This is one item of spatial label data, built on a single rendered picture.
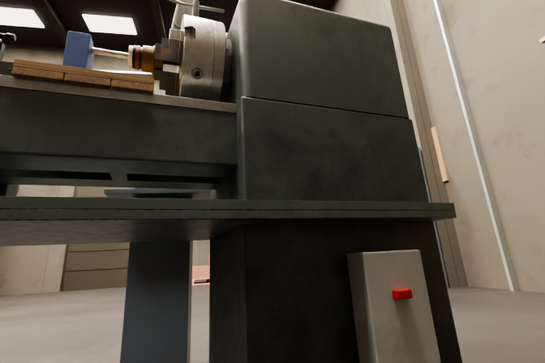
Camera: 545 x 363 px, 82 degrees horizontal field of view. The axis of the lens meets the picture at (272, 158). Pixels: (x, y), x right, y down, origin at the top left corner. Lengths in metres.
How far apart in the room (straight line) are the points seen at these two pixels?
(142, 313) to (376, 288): 0.99
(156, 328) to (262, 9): 1.26
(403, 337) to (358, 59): 0.82
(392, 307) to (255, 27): 0.84
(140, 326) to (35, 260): 8.38
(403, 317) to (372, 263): 0.14
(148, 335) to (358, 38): 1.38
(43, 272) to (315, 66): 9.15
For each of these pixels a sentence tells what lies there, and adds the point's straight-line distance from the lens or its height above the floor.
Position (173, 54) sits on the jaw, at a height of 1.07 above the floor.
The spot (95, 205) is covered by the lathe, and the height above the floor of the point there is 0.55.
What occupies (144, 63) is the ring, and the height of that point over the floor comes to 1.05.
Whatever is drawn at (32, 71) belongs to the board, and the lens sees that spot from 0.93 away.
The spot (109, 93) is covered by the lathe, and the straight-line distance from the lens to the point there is 0.90.
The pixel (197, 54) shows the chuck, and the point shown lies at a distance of 1.01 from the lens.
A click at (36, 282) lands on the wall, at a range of 9.76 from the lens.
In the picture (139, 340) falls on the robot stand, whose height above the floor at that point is 0.16.
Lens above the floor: 0.43
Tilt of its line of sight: 18 degrees up
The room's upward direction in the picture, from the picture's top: 3 degrees counter-clockwise
